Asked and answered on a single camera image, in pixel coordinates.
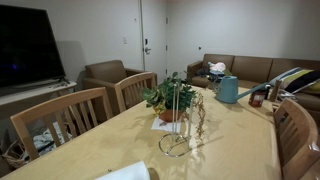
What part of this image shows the clothes pile on sofa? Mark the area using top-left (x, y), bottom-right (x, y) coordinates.
top-left (196, 62), bottom-right (231, 82)

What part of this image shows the near left wooden chair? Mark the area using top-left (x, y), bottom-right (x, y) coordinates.
top-left (11, 87), bottom-right (113, 161)

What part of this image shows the white paper under plant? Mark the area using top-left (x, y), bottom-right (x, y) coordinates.
top-left (151, 117), bottom-right (181, 132)

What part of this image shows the wooden chair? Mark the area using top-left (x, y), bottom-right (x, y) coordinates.
top-left (274, 99), bottom-right (320, 180)
top-left (11, 87), bottom-right (113, 161)
top-left (114, 72), bottom-right (156, 112)

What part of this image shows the white tv stand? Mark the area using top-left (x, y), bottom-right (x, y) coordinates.
top-left (0, 81), bottom-right (77, 106)

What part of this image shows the wicker basket with cloth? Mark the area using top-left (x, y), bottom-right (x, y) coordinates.
top-left (2, 127), bottom-right (58, 169)

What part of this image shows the potted green plant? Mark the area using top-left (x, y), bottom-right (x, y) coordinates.
top-left (142, 72), bottom-right (206, 137)

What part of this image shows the white tissue roll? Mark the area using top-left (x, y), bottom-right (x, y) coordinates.
top-left (95, 161), bottom-right (160, 180)

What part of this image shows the brown leather armchair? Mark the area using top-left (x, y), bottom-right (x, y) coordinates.
top-left (83, 60), bottom-right (150, 115)

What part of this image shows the teal watering can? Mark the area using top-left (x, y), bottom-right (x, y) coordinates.
top-left (215, 76), bottom-right (267, 104)

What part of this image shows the black flat screen television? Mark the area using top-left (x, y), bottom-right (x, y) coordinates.
top-left (0, 5), bottom-right (65, 87)

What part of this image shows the brown leather sofa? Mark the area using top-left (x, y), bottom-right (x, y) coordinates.
top-left (187, 54), bottom-right (320, 122)

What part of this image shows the right wooden chair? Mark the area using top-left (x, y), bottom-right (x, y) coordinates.
top-left (274, 99), bottom-right (320, 180)

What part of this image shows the far left wooden chair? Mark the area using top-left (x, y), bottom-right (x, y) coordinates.
top-left (114, 72), bottom-right (156, 112)

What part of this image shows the striped cushion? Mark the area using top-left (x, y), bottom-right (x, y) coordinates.
top-left (269, 67), bottom-right (320, 94)

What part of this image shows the red jar with black lid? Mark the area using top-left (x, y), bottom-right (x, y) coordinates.
top-left (249, 89), bottom-right (266, 107)

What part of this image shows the metal paper towel holder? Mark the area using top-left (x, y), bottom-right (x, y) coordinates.
top-left (158, 83), bottom-right (191, 158)

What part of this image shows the white door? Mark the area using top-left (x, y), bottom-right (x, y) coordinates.
top-left (140, 0), bottom-right (167, 83)

